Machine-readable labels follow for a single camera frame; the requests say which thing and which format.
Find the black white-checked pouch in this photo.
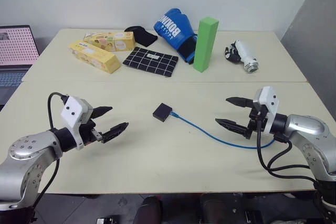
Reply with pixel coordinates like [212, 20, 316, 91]
[122, 46, 180, 79]

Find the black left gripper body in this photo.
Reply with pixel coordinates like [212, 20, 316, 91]
[78, 119, 104, 147]

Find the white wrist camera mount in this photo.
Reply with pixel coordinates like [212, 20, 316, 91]
[253, 86, 279, 134]
[60, 96, 94, 150]

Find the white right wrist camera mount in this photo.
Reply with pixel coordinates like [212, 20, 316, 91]
[253, 86, 279, 134]

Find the yellow snack box with pictures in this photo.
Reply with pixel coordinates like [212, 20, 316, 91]
[83, 31, 137, 52]

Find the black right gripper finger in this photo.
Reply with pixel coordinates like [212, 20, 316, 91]
[215, 118, 249, 137]
[225, 97, 254, 109]

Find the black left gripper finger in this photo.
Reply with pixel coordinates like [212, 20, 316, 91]
[91, 106, 114, 120]
[101, 122, 130, 145]

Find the grey laptop with pink screen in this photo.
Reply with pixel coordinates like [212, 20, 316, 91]
[0, 25, 40, 105]

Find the black folded cloth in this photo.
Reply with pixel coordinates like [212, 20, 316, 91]
[123, 25, 159, 48]

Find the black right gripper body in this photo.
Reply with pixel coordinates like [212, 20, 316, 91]
[246, 106, 266, 140]

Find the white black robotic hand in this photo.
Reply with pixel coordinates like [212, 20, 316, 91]
[223, 39, 259, 73]

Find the small black labelled box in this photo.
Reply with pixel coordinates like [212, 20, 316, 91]
[97, 217, 119, 224]

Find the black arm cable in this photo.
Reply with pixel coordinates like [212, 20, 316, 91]
[31, 92, 70, 217]
[256, 115, 319, 183]

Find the green rectangular block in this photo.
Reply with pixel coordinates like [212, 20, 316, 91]
[193, 16, 220, 73]

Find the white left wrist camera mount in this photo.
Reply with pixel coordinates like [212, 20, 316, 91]
[60, 96, 94, 150]

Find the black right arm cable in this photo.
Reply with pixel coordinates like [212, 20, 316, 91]
[256, 115, 319, 183]

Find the dark rounded shape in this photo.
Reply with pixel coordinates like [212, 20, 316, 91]
[134, 195, 162, 224]

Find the blue boxing glove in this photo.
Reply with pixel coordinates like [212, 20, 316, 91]
[153, 8, 198, 65]

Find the long yellow snack box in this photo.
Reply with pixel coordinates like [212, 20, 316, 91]
[68, 39, 122, 74]

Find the blue cable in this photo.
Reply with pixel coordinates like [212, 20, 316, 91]
[169, 112, 278, 150]

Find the small black square box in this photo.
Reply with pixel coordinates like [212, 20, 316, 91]
[152, 102, 174, 123]

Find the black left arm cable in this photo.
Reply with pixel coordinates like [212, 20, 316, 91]
[31, 92, 70, 217]

